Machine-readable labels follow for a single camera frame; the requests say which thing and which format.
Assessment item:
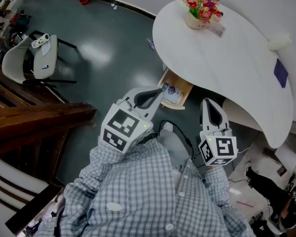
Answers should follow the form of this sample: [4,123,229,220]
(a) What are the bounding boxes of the person's left forearm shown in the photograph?
[63,138,141,207]

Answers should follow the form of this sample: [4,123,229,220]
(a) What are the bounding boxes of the wooden drawer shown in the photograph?
[157,67,194,111]

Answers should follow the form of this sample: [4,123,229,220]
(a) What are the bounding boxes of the brown wooden furniture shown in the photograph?
[0,35,97,186]

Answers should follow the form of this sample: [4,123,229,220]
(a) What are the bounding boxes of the person's right forearm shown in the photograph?
[201,165,237,208]

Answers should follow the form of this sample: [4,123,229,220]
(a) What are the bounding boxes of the white headset device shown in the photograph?
[31,33,50,49]

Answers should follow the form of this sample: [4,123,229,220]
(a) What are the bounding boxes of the printed picture cards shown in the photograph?
[162,82,184,104]

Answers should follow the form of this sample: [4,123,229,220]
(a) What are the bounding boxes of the white cylindrical roll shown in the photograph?
[266,33,292,51]

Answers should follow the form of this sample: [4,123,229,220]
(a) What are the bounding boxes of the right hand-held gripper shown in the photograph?
[198,98,238,166]

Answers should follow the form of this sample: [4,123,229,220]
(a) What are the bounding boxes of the small printed card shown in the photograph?
[208,23,227,38]

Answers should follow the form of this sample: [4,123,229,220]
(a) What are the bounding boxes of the white paper sheet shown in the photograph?
[41,41,51,57]

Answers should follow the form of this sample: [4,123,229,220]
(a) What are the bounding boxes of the person's grey trouser leg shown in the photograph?
[157,129,191,169]

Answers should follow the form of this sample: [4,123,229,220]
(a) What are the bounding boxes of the white chair with black frame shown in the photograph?
[1,30,78,88]

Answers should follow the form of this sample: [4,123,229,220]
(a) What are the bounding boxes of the flowers in white pot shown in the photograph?
[179,0,224,31]

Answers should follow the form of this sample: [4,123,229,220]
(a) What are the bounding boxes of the black bag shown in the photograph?
[245,166,291,208]

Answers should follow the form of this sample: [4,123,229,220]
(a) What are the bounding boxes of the red pen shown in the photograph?
[236,200,254,208]

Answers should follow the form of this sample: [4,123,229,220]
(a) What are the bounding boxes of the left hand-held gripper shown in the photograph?
[98,86,165,155]

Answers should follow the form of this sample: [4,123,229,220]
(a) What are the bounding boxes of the black cable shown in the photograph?
[138,119,208,169]

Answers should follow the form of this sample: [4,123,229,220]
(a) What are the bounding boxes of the person's white shoe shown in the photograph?
[161,121,174,133]

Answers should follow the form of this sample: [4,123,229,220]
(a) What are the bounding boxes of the person's plaid shirt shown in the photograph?
[36,139,258,237]

